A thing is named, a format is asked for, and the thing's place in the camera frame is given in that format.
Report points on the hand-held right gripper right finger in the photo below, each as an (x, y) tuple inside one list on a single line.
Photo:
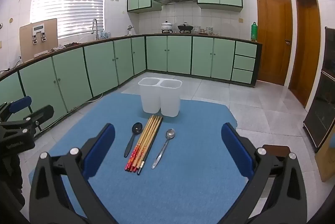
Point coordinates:
[(236, 150)]

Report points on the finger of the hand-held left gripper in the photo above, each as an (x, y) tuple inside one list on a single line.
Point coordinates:
[(42, 114), (21, 104)]

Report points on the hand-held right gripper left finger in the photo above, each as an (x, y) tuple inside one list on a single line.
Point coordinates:
[(100, 150)]

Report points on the black plastic spoon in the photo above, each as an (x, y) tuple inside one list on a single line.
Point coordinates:
[(137, 128)]

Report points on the black-ended wooden chopstick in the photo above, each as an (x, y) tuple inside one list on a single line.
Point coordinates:
[(151, 144)]

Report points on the metal spoon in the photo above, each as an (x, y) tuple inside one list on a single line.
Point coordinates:
[(170, 133)]

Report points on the white double utensil holder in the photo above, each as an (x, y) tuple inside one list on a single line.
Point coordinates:
[(170, 101)]

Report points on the brown stool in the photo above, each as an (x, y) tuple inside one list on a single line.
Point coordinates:
[(277, 149)]

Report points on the blue felt mat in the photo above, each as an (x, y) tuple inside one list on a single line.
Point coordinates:
[(188, 161)]

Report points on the brown cardboard board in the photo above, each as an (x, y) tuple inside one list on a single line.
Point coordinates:
[(27, 43)]

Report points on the white device on board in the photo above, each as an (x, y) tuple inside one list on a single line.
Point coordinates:
[(38, 28)]

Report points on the light wooden box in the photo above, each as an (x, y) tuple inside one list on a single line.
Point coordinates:
[(327, 161)]

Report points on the dark glass-front cabinet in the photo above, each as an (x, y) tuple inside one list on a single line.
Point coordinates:
[(322, 108)]

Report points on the metal kitchen faucet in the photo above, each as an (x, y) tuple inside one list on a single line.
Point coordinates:
[(97, 30)]

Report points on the dish soap bottles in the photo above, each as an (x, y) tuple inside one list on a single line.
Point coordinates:
[(104, 35)]

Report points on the green base cabinets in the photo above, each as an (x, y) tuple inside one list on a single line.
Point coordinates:
[(178, 56)]

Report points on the green plastic bottle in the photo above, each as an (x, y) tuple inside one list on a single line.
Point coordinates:
[(254, 33)]

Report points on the glass jar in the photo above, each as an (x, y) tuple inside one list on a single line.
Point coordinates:
[(209, 30), (197, 29)]

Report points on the black wok with lid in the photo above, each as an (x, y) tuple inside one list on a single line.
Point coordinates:
[(185, 27)]

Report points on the white cooking pot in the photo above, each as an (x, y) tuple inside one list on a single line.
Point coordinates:
[(166, 27)]

